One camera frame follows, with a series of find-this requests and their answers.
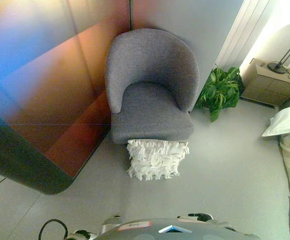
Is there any silver robot leg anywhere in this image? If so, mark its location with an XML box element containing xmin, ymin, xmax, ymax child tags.
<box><xmin>101</xmin><ymin>214</ymin><xmax>122</xmax><ymax>234</ymax></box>
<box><xmin>176</xmin><ymin>212</ymin><xmax>215</xmax><ymax>224</ymax></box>

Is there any beige bedside cabinet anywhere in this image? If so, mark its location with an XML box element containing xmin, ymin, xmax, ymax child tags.
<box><xmin>240</xmin><ymin>58</ymin><xmax>290</xmax><ymax>108</ymax></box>

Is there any green leafy potted plant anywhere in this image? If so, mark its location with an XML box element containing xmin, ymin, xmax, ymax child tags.
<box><xmin>194</xmin><ymin>66</ymin><xmax>243</xmax><ymax>123</ymax></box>

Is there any white ribbed wall panel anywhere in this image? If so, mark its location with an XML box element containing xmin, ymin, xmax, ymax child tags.
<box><xmin>214</xmin><ymin>0</ymin><xmax>273</xmax><ymax>70</ymax></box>

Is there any dark wooden table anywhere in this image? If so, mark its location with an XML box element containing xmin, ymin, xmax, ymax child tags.
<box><xmin>0</xmin><ymin>0</ymin><xmax>136</xmax><ymax>196</ymax></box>

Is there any black desk lamp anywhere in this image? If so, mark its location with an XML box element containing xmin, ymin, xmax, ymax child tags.
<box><xmin>267</xmin><ymin>29</ymin><xmax>290</xmax><ymax>75</ymax></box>

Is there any silver right robot leg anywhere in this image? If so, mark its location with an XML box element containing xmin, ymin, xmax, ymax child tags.
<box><xmin>176</xmin><ymin>212</ymin><xmax>215</xmax><ymax>224</ymax></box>

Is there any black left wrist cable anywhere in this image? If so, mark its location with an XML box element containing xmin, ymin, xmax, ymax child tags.
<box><xmin>40</xmin><ymin>218</ymin><xmax>70</xmax><ymax>240</ymax></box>

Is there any white bed pillow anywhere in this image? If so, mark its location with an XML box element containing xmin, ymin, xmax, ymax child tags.
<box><xmin>261</xmin><ymin>103</ymin><xmax>290</xmax><ymax>138</ymax></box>

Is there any white fringed pillow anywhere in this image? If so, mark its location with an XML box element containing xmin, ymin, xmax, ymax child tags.
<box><xmin>126</xmin><ymin>138</ymin><xmax>190</xmax><ymax>181</ymax></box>

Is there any silver robot torso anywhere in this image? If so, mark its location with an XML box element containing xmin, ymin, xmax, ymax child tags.
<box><xmin>94</xmin><ymin>217</ymin><xmax>261</xmax><ymax>240</ymax></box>

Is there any grey fabric armchair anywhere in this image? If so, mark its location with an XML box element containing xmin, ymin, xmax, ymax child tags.
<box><xmin>104</xmin><ymin>28</ymin><xmax>200</xmax><ymax>145</ymax></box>

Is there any silver left robot leg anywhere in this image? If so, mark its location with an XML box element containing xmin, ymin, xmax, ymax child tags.
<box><xmin>101</xmin><ymin>214</ymin><xmax>122</xmax><ymax>234</ymax></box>

